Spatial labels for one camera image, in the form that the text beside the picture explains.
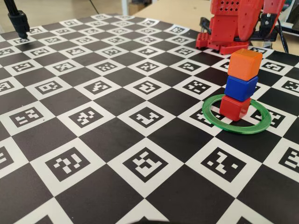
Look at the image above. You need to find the red cube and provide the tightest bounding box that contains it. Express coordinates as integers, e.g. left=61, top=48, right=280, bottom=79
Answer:
left=219, top=96, right=252, bottom=122

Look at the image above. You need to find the red-orange gripper finger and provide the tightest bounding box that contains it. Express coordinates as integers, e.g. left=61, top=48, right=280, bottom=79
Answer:
left=260, top=0, right=287, bottom=38
left=237, top=0, right=265, bottom=41

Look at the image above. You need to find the black tripod leg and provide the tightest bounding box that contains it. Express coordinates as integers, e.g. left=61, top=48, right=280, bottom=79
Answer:
left=3, top=0, right=30, bottom=39

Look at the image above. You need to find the orange cube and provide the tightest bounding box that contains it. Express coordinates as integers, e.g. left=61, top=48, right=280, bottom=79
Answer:
left=228, top=49, right=263, bottom=81

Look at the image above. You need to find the thin dark floor cable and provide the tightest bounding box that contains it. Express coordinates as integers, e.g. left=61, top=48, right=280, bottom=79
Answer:
left=88, top=0, right=100, bottom=14

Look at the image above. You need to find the green ring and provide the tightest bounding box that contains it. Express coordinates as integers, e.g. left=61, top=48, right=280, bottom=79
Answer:
left=202, top=94, right=272, bottom=135

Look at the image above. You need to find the black white marker checkerboard mat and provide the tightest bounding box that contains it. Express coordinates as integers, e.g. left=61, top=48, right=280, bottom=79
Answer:
left=0, top=13, right=299, bottom=224

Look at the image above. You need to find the black table clamp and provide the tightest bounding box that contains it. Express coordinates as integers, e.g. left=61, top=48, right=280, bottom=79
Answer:
left=200, top=17, right=211, bottom=33

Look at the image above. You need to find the blue cube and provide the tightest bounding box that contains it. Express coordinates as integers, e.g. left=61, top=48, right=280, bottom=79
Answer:
left=224, top=75, right=259, bottom=102

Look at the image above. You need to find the brown cardboard box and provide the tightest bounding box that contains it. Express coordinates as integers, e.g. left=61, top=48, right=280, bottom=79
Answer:
left=128, top=3, right=145, bottom=14

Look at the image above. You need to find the red-orange lattice robot base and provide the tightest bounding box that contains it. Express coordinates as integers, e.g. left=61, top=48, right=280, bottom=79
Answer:
left=195, top=32, right=249, bottom=56

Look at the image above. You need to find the thick black power cable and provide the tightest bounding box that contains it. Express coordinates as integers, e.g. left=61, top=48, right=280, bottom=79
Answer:
left=277, top=20, right=290, bottom=53

